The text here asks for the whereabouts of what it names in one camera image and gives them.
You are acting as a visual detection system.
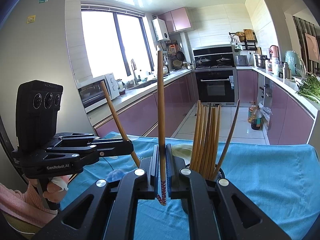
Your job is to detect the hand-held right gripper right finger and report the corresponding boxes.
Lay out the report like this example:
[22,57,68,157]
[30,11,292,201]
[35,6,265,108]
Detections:
[166,143,292,240]

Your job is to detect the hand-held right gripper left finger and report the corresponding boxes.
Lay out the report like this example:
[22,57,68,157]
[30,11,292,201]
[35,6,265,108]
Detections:
[32,144,160,240]

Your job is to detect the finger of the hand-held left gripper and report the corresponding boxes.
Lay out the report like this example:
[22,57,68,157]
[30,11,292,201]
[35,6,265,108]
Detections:
[46,139,135,166]
[53,132,101,143]

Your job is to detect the wooden chopstick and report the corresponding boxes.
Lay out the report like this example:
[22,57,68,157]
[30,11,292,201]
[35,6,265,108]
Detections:
[100,81,141,168]
[156,51,167,206]

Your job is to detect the bunch of chopsticks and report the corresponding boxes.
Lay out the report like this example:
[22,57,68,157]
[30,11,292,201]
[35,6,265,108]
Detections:
[190,99,240,180]

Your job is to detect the black mesh utensil holder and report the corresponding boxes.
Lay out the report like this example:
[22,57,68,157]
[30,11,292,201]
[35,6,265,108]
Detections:
[180,164,227,214]

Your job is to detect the person's left forearm pink sleeve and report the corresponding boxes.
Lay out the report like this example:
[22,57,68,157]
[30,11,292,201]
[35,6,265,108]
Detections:
[0,181,59,228]

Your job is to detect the hanging pans and utensils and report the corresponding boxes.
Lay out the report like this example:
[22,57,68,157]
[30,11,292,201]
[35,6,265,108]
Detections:
[167,42,187,70]

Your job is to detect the person's left hand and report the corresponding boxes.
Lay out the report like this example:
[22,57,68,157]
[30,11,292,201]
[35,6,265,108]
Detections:
[42,175,70,204]

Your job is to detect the white microwave oven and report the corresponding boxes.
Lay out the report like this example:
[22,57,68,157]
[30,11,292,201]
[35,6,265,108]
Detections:
[77,72,121,113]

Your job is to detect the pink base cabinets under window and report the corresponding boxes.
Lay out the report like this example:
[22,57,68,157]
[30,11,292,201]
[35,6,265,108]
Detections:
[94,72,198,137]

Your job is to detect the grey refrigerator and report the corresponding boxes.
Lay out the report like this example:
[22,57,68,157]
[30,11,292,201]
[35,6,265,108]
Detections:
[0,0,97,180]

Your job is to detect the kitchen sink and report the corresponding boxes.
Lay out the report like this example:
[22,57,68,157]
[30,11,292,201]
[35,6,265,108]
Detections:
[136,79,158,88]

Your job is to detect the steel sink faucet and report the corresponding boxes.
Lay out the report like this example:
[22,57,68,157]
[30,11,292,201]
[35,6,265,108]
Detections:
[130,58,140,85]

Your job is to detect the blue floral tablecloth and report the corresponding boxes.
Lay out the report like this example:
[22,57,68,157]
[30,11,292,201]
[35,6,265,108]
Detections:
[59,131,320,240]

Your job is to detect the black built-in oven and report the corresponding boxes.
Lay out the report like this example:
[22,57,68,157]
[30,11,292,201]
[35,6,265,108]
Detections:
[194,68,237,105]

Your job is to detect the yellow cooking oil bottle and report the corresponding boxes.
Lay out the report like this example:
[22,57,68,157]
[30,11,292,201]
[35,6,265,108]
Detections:
[247,101,258,124]

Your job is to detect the dark sauce bottle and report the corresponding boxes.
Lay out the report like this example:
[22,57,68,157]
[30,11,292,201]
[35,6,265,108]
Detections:
[251,106,263,131]

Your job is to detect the kitchen window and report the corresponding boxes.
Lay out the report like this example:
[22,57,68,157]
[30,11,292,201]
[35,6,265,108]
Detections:
[81,3,153,80]

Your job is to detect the black range hood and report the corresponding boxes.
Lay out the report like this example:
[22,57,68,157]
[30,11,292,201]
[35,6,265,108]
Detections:
[193,45,234,69]

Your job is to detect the pink base cabinets under counter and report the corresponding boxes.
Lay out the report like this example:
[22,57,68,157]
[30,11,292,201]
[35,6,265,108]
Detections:
[237,69,316,146]

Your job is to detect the white water heater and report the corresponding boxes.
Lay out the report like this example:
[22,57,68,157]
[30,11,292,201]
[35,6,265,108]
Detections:
[152,18,171,41]

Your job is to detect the silver toaster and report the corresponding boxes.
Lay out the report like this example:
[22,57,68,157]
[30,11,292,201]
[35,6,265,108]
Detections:
[236,55,249,67]

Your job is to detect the steel stock pot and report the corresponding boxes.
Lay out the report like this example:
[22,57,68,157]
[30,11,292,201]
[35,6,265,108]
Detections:
[254,54,268,68]

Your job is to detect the steel thermos bottle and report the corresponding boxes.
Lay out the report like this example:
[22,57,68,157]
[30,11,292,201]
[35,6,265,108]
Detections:
[282,62,292,79]

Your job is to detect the bunch of leafy greens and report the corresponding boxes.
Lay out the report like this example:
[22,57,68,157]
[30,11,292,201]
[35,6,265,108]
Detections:
[296,74,320,103]

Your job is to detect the mint green appliance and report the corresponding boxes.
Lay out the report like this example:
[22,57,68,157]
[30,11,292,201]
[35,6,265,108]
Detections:
[285,50,306,77]

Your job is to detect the pink wall cabinet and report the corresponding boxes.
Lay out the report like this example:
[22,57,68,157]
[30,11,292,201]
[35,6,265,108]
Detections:
[158,7,192,34]

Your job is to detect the black wall rack with boards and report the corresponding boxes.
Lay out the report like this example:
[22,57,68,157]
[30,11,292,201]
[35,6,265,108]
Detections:
[228,29,258,51]

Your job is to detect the framed wall painting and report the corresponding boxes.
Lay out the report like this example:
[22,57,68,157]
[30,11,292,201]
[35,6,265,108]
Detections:
[304,32,320,63]

